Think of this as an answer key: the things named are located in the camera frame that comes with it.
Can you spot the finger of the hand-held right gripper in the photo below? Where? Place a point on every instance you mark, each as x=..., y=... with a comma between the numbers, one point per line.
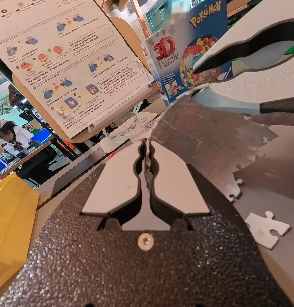
x=245, y=21
x=257, y=88

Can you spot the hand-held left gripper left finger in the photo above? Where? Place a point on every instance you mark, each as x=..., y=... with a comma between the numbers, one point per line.
x=115, y=189

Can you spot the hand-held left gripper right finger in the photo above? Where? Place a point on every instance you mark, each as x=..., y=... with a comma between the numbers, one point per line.
x=178, y=189

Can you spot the partly built puzzle ball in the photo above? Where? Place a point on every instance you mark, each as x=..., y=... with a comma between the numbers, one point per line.
x=197, y=134

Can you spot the blue puzzle box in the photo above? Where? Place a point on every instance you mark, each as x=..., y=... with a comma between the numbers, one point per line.
x=166, y=79

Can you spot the small red plastic block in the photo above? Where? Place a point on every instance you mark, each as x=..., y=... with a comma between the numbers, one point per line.
x=111, y=157

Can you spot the white stand base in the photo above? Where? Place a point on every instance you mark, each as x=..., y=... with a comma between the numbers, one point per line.
x=108, y=144

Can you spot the folded paper instruction leaflet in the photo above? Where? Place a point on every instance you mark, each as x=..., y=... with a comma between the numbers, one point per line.
x=150, y=124

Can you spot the single white jigsaw piece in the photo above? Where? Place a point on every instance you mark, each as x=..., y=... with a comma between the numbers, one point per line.
x=264, y=230

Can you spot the long wooden workbench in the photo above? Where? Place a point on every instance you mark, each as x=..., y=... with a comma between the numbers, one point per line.
x=22, y=158

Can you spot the yellow plastic bin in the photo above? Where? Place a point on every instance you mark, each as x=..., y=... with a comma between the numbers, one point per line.
x=12, y=215

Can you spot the printed instruction sheet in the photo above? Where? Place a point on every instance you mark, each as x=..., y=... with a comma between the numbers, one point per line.
x=65, y=72

